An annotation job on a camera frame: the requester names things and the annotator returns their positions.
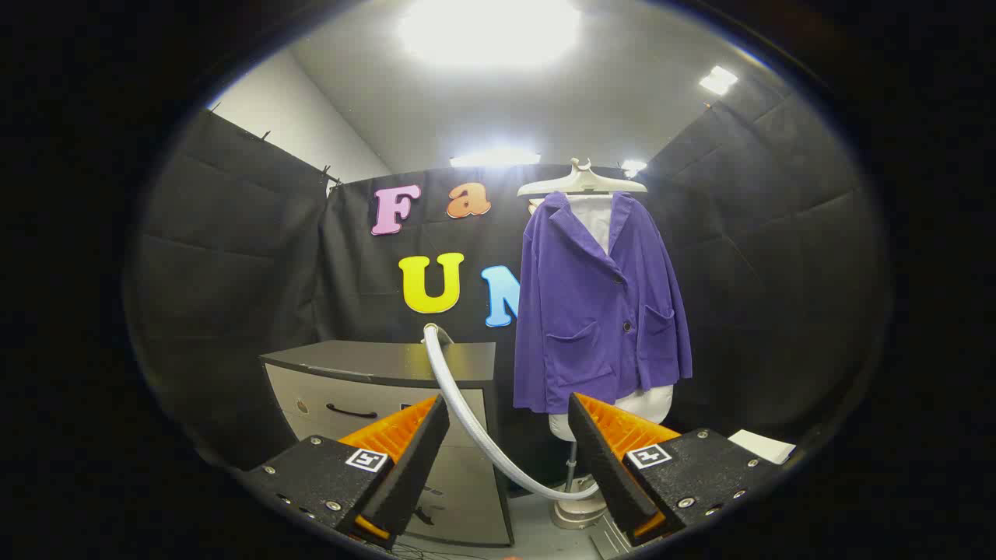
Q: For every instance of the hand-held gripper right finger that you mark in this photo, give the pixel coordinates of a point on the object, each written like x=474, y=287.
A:
x=603, y=459

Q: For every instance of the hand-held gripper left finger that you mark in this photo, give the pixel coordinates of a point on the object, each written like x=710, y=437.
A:
x=412, y=459

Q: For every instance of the white clothes hanger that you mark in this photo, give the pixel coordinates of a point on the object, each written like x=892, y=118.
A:
x=580, y=182

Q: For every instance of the mannequin stand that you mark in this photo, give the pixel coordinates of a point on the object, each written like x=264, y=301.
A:
x=577, y=509

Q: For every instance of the white mannequin torso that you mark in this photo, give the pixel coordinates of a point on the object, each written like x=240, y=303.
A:
x=650, y=404

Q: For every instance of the grey drawer cabinet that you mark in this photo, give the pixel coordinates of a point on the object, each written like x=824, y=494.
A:
x=366, y=381

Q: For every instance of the white flat board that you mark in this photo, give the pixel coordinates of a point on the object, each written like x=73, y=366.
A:
x=762, y=446

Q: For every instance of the small ceiling light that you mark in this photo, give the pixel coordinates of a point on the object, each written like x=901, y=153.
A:
x=717, y=79
x=633, y=166

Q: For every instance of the long ceiling light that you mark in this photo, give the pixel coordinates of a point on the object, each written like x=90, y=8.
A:
x=495, y=158

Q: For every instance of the large ceiling light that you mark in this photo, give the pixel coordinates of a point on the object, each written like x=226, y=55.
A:
x=490, y=31

